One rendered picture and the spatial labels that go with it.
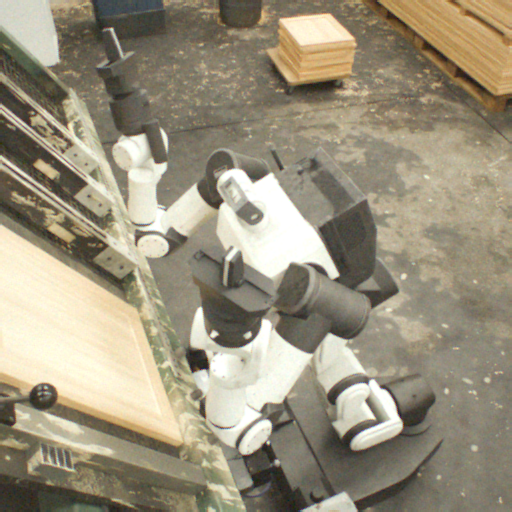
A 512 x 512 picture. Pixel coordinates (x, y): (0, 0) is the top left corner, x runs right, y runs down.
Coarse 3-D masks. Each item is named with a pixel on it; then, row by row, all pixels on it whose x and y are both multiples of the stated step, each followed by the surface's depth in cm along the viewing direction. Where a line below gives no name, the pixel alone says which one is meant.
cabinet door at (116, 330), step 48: (0, 240) 119; (0, 288) 108; (48, 288) 124; (96, 288) 145; (0, 336) 98; (48, 336) 111; (96, 336) 128; (144, 336) 151; (96, 384) 115; (144, 384) 133; (144, 432) 120
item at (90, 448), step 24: (24, 408) 87; (0, 432) 82; (24, 432) 84; (48, 432) 88; (72, 432) 93; (96, 432) 99; (72, 456) 93; (96, 456) 96; (120, 456) 101; (144, 456) 107; (168, 456) 115; (144, 480) 108; (168, 480) 112; (192, 480) 117
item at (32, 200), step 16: (0, 160) 133; (0, 176) 131; (16, 176) 134; (0, 192) 134; (16, 192) 136; (32, 192) 137; (48, 192) 145; (16, 208) 138; (32, 208) 140; (48, 208) 142; (64, 208) 148; (48, 224) 145; (64, 224) 147; (80, 224) 149; (80, 240) 153; (96, 240) 155; (112, 240) 162; (96, 256) 158; (112, 256) 161; (128, 256) 165; (112, 272) 165; (128, 272) 167
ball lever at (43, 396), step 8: (40, 384) 75; (48, 384) 76; (32, 392) 75; (40, 392) 74; (48, 392) 75; (56, 392) 76; (0, 400) 79; (8, 400) 79; (16, 400) 78; (24, 400) 77; (32, 400) 74; (40, 400) 74; (48, 400) 75; (56, 400) 76; (0, 408) 81; (40, 408) 75; (48, 408) 75
